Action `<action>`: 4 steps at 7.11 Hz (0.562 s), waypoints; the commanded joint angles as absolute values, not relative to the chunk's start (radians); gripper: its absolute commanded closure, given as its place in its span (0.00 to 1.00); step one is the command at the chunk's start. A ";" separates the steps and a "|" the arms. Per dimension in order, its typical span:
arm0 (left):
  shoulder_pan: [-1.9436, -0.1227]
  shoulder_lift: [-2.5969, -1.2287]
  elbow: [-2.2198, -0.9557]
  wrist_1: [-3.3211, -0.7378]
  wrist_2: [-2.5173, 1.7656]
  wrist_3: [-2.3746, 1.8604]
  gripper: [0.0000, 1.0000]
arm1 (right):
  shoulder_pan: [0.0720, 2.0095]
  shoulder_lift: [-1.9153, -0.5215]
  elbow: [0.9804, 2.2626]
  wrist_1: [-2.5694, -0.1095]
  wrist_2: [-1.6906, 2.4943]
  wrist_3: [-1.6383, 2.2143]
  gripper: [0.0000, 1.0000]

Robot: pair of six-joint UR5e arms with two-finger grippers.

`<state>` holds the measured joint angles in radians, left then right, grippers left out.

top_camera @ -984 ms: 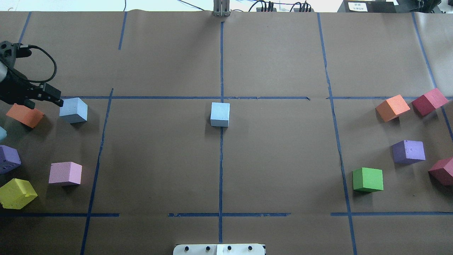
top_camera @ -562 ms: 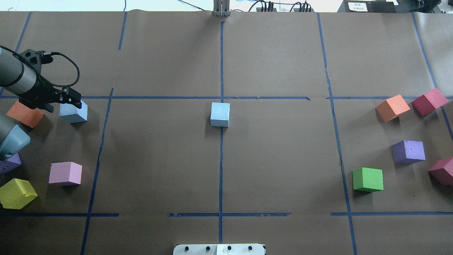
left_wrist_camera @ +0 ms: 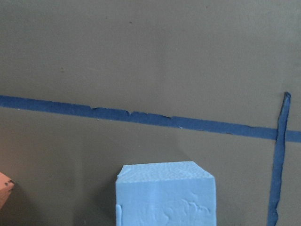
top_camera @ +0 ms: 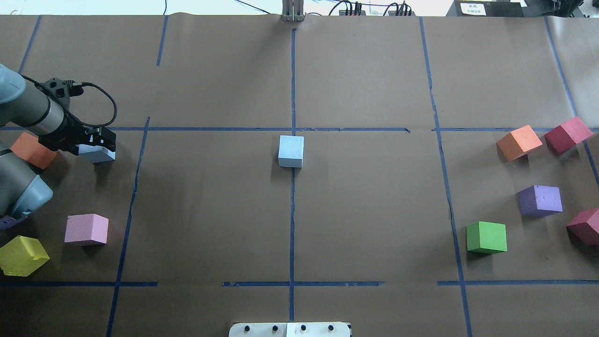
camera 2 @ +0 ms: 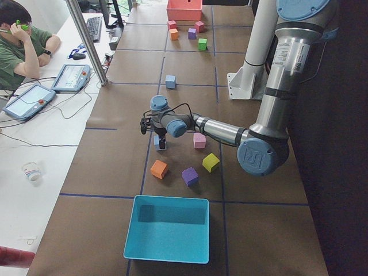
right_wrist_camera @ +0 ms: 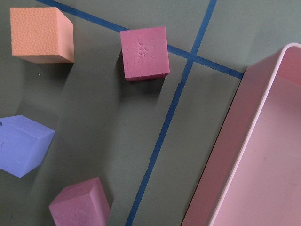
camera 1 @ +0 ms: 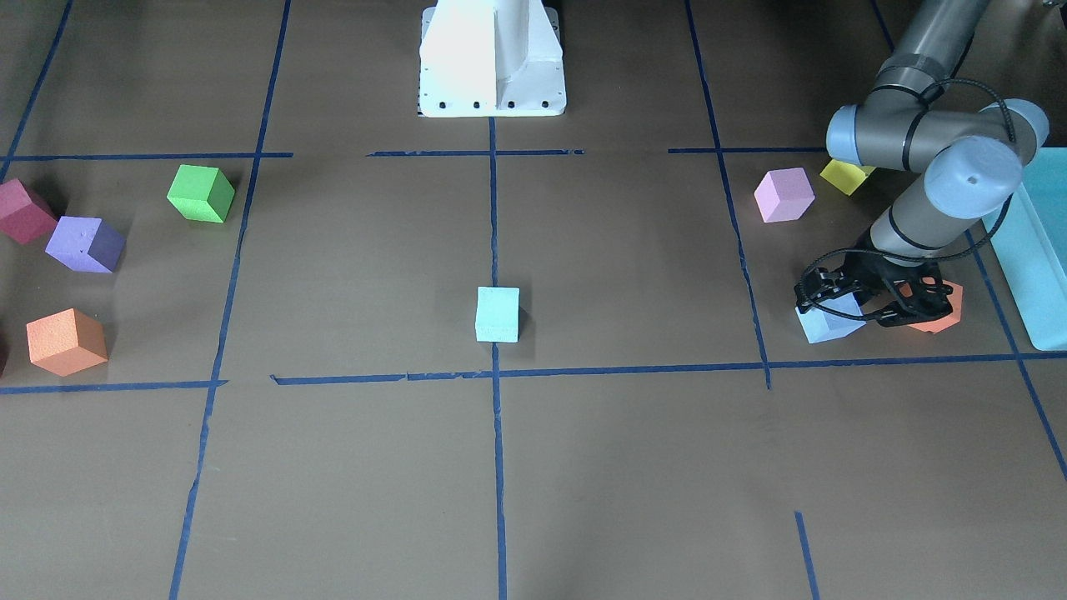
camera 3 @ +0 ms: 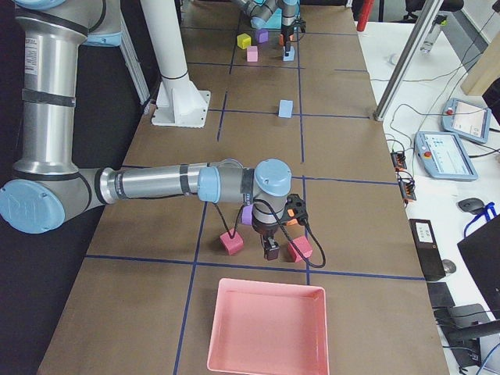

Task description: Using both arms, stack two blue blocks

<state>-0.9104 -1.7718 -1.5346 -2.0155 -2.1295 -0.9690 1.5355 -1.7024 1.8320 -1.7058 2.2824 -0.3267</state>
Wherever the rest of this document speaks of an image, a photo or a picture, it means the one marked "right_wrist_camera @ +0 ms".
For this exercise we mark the crimson foam block far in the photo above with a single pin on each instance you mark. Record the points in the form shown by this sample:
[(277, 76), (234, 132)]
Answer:
[(145, 54)]

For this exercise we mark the orange foam block right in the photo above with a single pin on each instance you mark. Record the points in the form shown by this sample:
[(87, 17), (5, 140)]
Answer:
[(41, 35)]

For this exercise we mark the crimson foam block near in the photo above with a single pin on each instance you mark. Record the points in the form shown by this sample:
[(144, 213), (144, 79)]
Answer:
[(81, 204)]

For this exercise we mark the pink plastic tray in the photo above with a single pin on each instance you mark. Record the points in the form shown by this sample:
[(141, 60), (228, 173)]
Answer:
[(253, 174)]

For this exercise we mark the crimson foam block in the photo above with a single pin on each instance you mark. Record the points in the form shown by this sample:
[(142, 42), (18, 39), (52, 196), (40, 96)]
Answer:
[(81, 204), (145, 54)]

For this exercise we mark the purple foam block right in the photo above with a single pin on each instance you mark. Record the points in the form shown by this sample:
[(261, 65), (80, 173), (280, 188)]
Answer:
[(23, 144)]

